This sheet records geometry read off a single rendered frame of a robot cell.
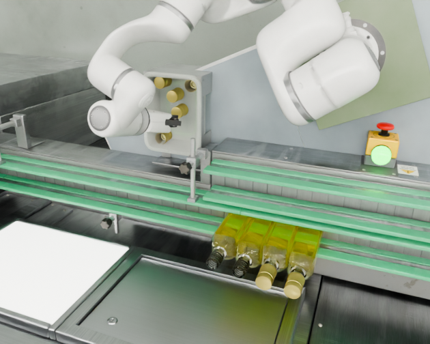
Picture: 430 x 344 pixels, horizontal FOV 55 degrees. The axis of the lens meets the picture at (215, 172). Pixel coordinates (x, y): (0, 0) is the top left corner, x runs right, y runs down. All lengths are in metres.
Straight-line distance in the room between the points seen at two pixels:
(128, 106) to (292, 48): 0.32
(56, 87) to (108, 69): 1.05
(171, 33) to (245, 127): 0.42
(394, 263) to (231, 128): 0.54
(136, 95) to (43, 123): 1.05
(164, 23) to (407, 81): 0.54
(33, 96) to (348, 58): 1.34
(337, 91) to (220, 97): 0.52
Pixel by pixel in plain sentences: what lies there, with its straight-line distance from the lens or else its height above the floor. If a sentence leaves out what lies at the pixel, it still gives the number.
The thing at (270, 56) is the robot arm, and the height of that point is 1.09.
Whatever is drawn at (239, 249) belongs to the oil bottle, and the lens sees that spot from 0.92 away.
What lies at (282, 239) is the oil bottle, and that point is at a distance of 0.94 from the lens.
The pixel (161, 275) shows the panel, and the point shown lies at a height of 1.07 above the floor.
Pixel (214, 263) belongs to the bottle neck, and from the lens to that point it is 0.92.
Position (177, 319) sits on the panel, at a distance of 0.96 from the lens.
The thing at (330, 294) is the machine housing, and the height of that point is 0.94.
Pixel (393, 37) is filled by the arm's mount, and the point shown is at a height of 0.82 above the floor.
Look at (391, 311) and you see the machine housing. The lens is 1.13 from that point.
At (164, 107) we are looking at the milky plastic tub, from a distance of 1.23.
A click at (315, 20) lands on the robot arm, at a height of 1.08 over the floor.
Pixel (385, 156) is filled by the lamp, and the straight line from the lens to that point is 1.03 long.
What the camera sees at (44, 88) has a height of 0.51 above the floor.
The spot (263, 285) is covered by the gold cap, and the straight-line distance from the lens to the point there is 0.86.
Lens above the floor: 1.83
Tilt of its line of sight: 60 degrees down
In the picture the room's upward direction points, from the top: 136 degrees counter-clockwise
